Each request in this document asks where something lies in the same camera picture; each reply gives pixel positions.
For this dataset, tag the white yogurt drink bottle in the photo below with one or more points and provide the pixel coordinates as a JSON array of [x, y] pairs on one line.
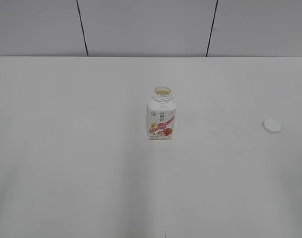
[[160, 116]]

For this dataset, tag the white screw cap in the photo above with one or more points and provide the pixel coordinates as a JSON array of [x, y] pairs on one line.
[[271, 126]]

